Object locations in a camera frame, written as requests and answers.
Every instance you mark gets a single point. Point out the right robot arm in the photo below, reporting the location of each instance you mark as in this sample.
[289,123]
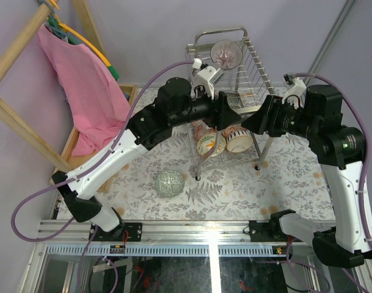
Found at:
[340,151]

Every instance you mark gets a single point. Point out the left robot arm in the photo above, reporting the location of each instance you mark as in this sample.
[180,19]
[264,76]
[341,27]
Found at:
[145,130]

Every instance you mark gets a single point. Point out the blue patterned bowl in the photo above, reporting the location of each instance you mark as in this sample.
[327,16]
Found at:
[234,101]

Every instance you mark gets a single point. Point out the wooden tray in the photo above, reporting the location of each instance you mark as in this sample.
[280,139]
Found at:
[77,161]

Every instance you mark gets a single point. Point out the pink cloth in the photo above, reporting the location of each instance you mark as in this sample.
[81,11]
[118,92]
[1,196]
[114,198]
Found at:
[98,106]

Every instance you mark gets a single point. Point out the green plastic hanger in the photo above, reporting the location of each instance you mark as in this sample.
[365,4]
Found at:
[62,31]

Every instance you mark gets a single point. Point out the purple striped bowl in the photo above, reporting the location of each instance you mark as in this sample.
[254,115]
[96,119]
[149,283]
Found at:
[226,54]

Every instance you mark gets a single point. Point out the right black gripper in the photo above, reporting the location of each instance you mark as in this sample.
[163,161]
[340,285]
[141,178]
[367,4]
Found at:
[267,118]

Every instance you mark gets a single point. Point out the yellow plastic hanger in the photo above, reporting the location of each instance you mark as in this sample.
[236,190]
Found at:
[51,5]

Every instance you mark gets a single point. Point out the cream bowl orange rim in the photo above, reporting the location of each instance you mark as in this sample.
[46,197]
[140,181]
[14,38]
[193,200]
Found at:
[239,141]

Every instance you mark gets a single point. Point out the aluminium rail frame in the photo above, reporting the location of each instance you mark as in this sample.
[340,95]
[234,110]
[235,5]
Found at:
[213,239]

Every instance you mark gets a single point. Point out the aluminium corner post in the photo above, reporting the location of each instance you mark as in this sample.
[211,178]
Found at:
[333,31]

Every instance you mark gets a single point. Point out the stainless steel dish rack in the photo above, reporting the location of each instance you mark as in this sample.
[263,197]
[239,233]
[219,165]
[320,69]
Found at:
[246,86]

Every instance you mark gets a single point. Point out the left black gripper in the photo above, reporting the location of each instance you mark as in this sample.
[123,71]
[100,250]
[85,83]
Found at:
[222,110]

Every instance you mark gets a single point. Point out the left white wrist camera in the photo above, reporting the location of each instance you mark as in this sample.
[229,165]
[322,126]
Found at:
[206,76]

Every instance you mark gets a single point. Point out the orange flower patterned bowl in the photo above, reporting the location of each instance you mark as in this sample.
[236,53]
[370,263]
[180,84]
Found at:
[207,142]

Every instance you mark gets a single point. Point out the wooden clothes rack frame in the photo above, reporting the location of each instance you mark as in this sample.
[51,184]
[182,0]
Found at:
[32,90]

